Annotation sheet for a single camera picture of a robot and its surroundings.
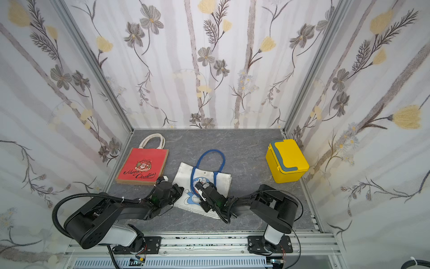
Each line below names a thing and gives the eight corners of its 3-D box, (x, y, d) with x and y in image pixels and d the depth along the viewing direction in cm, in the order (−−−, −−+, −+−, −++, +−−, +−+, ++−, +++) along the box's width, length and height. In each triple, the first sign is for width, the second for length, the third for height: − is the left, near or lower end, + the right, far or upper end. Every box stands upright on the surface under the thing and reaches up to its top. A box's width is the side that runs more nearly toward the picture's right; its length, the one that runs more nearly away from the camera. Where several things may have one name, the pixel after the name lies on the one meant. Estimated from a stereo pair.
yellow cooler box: (270, 185, 95) (278, 172, 83) (263, 154, 110) (269, 139, 98) (299, 186, 96) (311, 172, 84) (289, 154, 110) (297, 139, 98)
